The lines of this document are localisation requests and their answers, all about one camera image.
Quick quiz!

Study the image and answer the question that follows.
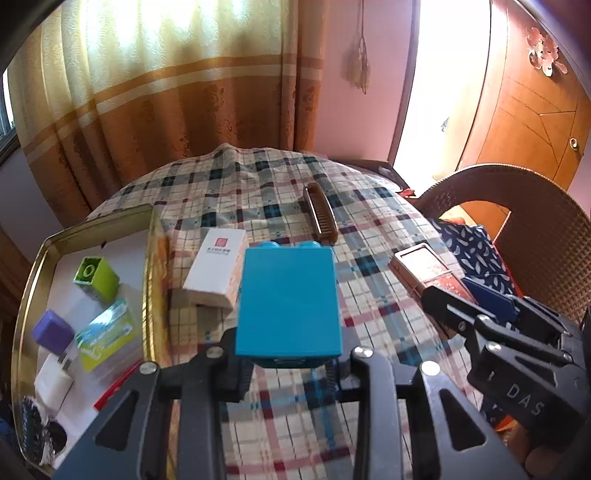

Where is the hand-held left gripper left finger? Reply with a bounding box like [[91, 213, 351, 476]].
[[53, 330, 253, 480]]

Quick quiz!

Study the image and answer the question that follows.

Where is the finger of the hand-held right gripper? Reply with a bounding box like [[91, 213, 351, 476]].
[[421, 285, 509, 352], [462, 277, 578, 340]]

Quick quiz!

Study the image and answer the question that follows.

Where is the pink flower decoration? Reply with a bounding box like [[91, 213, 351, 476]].
[[526, 25, 570, 77]]

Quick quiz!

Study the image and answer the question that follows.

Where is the green toy block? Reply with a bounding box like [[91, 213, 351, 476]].
[[73, 256, 121, 303]]

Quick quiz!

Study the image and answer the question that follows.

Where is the white box with red label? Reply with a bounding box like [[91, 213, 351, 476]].
[[182, 228, 247, 310]]

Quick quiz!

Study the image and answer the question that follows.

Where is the hanging dried plant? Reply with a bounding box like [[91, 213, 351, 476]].
[[344, 14, 372, 95]]

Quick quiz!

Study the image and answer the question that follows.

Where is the blue patterned cloth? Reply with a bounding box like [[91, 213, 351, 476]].
[[431, 217, 518, 296]]

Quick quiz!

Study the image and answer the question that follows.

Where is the brown wicker chair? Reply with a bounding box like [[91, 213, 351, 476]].
[[413, 164, 591, 324]]

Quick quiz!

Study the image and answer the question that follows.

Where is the blue toy block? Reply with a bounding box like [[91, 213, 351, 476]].
[[235, 240, 343, 369]]

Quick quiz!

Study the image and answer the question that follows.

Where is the dark wooden door frame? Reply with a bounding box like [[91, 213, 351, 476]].
[[387, 0, 422, 171]]

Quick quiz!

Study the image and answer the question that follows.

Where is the white charger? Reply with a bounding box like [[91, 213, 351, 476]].
[[33, 354, 75, 411]]

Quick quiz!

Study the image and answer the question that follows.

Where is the window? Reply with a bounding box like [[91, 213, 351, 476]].
[[0, 69, 21, 162]]

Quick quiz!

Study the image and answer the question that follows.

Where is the purple plastic box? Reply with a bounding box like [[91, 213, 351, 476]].
[[32, 310, 75, 355]]

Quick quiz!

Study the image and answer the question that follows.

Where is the red patterned box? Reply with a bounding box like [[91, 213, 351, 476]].
[[389, 243, 467, 301]]

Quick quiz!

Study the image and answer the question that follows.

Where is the dark wooden furniture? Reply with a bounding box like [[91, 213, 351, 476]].
[[332, 157, 403, 186]]

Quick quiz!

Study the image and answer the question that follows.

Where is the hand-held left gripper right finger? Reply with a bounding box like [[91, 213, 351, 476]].
[[324, 347, 527, 480]]

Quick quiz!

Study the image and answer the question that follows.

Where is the person's right hand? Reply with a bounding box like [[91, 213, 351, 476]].
[[505, 418, 552, 474]]

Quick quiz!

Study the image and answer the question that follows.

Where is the orange striped curtain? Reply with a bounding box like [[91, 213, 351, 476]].
[[7, 0, 333, 222]]

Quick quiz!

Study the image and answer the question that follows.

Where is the red pen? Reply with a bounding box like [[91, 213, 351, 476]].
[[93, 364, 139, 411]]

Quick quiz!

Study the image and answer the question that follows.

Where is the gold tin tray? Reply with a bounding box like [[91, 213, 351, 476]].
[[9, 204, 169, 478]]

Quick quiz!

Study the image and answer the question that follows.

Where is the yellow-green plastic packet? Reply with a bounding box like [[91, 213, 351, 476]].
[[75, 299, 139, 372]]

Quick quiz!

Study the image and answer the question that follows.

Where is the brown comb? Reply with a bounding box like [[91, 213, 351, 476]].
[[302, 182, 340, 245]]

